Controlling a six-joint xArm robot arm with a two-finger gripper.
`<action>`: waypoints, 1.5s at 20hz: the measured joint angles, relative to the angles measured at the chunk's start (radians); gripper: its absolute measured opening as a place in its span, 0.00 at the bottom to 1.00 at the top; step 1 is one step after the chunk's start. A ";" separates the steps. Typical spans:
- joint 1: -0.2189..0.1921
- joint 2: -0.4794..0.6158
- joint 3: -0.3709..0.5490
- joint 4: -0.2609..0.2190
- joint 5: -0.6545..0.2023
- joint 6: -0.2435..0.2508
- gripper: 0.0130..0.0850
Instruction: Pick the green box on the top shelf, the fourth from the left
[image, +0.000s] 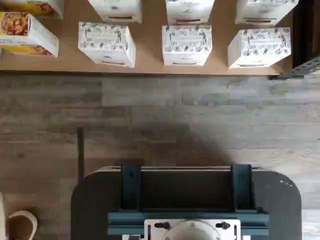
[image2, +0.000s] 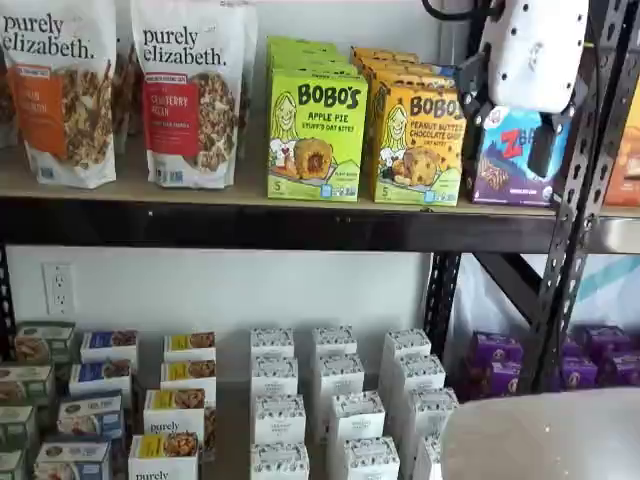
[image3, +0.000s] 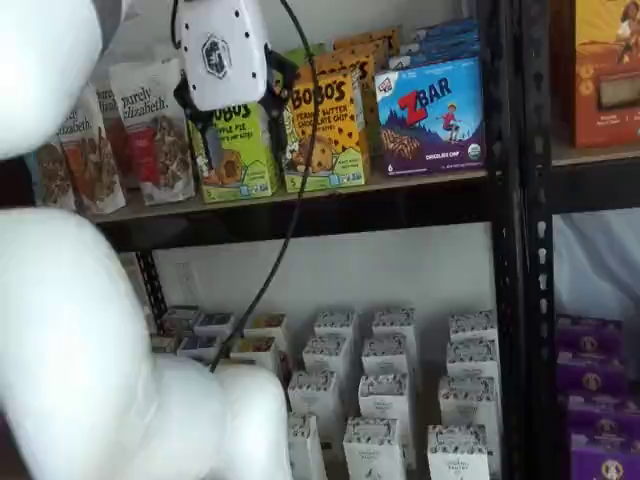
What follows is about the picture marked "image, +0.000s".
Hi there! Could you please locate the wooden shelf board with cartons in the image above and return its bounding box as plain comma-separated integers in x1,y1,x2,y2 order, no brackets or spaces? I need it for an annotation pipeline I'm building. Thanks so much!
0,0,281,76

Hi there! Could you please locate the white floral print box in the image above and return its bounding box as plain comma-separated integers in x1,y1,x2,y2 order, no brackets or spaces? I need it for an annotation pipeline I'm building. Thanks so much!
78,21,137,68
87,0,143,25
227,27,292,70
234,0,300,26
165,0,215,25
161,24,213,67

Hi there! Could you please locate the yellow purely elizabeth box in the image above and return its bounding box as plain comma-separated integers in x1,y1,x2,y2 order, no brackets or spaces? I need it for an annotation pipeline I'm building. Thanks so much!
0,11,60,57
0,0,64,19

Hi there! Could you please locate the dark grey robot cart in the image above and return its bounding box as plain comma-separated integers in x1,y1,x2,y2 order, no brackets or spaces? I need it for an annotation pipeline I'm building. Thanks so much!
71,164,302,240

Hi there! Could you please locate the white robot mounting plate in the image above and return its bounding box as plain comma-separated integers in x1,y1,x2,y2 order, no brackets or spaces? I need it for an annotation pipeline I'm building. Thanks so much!
144,218,242,240

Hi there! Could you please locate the grey perforated rack upright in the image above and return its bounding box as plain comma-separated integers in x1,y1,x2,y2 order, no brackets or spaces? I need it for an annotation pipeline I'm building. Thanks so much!
270,56,320,81

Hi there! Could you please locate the brown shoe white sole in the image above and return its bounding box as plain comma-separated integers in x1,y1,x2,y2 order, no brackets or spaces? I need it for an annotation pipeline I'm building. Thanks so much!
6,209,39,240

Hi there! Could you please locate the teal aluminium mounting frame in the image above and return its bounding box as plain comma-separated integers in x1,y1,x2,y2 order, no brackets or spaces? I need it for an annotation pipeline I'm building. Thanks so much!
107,163,270,240

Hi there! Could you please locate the black metal rack frame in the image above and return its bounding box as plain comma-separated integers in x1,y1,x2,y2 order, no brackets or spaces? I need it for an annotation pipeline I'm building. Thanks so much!
291,0,320,70

